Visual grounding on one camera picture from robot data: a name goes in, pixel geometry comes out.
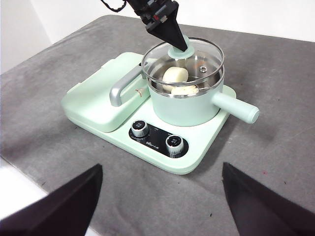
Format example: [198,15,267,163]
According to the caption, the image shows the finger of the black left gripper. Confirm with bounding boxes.
[145,4,189,52]

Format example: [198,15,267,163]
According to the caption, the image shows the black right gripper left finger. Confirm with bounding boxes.
[0,163,104,236]

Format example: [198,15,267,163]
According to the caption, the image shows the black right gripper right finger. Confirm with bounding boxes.
[221,162,315,236]

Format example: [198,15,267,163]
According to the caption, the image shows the glass lid with mint knob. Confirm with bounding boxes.
[141,36,225,93]

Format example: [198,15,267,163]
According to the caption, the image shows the smooth white steamed bun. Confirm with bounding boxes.
[162,66,189,85]

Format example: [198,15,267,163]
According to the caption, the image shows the pleated white steamed bun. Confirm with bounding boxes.
[170,85,200,97]

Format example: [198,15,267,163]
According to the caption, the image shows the silver black control knob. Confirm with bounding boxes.
[165,135,184,155]
[130,119,149,137]

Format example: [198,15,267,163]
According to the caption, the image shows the mint green multi cooker appliance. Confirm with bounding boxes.
[60,52,237,176]

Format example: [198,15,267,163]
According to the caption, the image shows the black cable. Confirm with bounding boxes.
[100,0,127,12]

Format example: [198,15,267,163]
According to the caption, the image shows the mint green pot with handle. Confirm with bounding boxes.
[147,61,260,127]

